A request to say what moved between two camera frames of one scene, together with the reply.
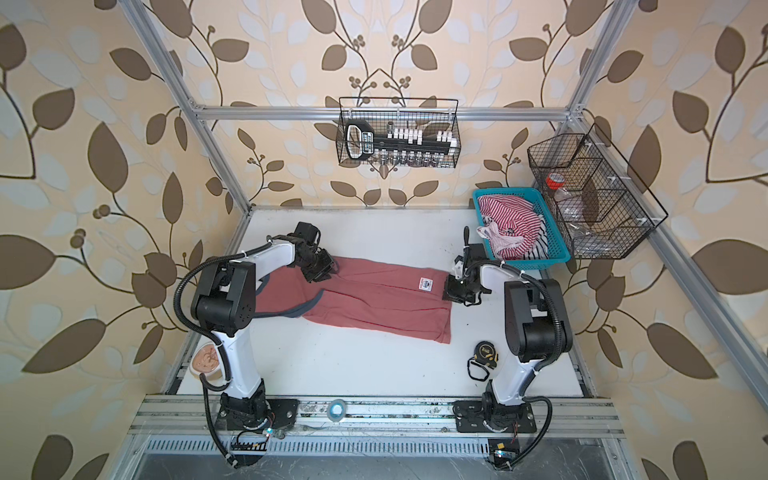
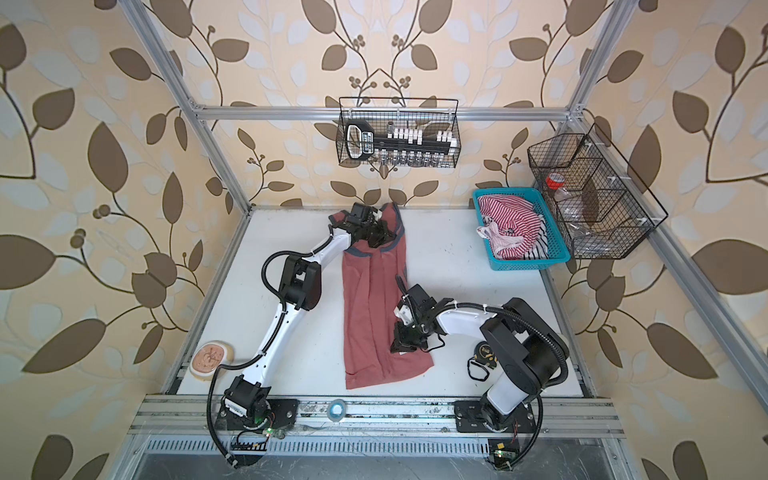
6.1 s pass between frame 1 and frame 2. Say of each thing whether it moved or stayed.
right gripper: moved
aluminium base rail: stayed
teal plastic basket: stayed
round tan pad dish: stayed
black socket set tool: stayed
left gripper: moved
